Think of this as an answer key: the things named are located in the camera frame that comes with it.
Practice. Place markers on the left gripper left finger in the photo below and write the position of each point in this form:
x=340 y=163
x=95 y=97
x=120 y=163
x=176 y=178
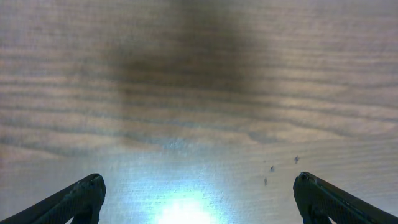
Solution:
x=79 y=203

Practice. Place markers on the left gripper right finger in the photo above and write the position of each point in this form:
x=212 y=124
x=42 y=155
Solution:
x=320 y=202

